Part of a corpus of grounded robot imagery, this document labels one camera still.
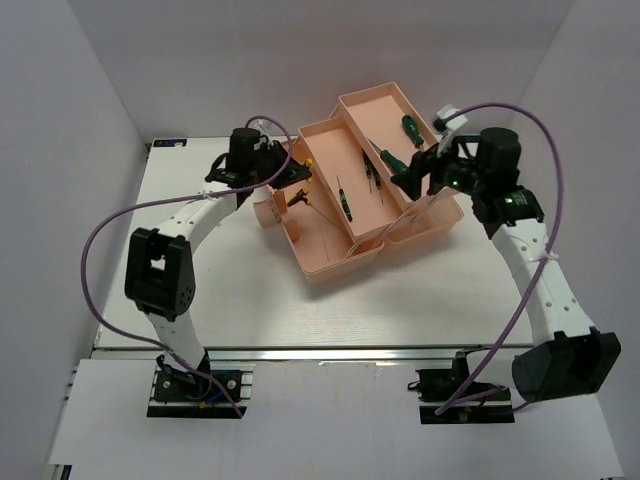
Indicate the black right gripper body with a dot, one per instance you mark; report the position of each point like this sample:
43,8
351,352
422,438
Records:
454,172

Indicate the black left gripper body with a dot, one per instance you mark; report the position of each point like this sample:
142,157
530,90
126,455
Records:
268,164

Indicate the yellow-black T-handle hex key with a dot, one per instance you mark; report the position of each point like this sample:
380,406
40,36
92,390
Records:
302,171
302,196

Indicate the large green-handled screwdriver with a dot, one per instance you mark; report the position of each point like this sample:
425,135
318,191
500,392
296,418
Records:
397,168

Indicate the small black-green precision screwdriver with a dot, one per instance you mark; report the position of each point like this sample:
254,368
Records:
344,201

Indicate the pink plastic toolbox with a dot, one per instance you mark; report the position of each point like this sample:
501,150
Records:
327,251

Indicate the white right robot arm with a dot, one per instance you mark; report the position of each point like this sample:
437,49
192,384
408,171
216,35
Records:
569,356

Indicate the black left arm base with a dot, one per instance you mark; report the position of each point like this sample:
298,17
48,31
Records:
176,394

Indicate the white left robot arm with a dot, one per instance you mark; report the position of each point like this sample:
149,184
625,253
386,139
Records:
160,275

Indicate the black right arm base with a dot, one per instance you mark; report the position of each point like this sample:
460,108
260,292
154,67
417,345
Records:
480,403

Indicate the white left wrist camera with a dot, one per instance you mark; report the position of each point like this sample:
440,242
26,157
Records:
266,143

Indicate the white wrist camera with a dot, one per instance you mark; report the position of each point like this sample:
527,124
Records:
266,143
448,122

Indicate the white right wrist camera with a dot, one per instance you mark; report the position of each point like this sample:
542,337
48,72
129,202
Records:
448,122

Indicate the front aluminium rail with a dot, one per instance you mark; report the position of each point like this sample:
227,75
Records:
320,354

